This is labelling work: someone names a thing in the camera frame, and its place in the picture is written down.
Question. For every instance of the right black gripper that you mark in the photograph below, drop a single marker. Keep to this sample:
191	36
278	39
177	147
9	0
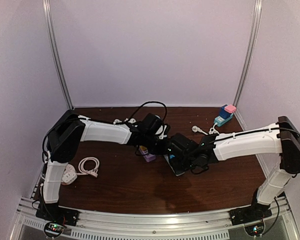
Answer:
173	160

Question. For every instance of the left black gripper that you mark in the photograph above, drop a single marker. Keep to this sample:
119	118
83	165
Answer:
162	151

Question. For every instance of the purple power strip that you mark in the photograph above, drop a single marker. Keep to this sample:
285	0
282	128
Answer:
146	155

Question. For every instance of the light blue power strip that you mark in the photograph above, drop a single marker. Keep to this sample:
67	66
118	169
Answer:
174	164

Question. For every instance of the teal usb power strip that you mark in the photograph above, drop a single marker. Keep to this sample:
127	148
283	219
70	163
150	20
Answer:
219	121

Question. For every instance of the dark blue plug adapter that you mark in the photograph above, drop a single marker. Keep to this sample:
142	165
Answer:
223	113

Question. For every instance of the pink plug adapter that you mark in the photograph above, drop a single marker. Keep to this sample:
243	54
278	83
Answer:
230	108

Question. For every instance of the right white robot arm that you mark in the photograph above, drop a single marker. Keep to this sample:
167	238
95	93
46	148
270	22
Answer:
280	138

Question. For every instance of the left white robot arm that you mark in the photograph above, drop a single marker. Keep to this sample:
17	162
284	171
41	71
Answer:
62	141

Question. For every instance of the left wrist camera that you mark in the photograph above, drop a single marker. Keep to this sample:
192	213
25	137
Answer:
153	125

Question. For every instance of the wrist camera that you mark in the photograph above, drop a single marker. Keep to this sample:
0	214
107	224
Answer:
153	125
178	145

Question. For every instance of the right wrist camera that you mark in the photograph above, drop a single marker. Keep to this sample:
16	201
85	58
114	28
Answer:
178	145

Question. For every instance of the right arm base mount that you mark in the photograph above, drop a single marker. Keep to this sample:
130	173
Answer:
251	213

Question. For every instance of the front aluminium rail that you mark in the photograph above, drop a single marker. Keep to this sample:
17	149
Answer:
207	225

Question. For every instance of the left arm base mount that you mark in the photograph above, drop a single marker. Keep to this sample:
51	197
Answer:
60	215

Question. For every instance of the right aluminium frame post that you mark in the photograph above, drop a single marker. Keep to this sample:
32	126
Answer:
254	30

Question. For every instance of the aluminium frame post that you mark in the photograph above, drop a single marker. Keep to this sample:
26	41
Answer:
55	53
254	30

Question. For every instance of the left aluminium frame post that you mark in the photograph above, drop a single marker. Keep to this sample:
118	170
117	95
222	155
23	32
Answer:
55	53

